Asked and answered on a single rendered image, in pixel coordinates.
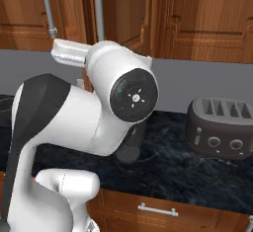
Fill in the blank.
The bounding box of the wooden cabinet door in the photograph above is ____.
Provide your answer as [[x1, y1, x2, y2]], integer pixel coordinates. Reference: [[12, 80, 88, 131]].
[[0, 0, 87, 52], [88, 0, 153, 56], [153, 0, 253, 64]]

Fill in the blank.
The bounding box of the dark grey round object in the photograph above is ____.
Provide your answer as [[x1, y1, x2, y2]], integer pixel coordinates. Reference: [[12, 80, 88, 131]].
[[115, 120, 147, 165]]

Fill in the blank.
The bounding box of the dark grey toaster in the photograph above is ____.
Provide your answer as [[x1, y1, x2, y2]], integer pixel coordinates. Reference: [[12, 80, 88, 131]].
[[185, 97, 253, 161]]

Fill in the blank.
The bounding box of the wooden drawer front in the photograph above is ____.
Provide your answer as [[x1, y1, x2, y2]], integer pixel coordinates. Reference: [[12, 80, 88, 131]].
[[86, 188, 253, 232]]

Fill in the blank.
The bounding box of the grey cabinet door handle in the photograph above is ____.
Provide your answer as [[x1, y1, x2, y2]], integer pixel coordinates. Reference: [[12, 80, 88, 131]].
[[39, 0, 58, 39], [86, 0, 106, 42]]

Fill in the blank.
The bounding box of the grey drawer handle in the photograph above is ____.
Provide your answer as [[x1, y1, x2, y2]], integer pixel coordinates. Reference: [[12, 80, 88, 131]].
[[137, 202, 180, 217]]

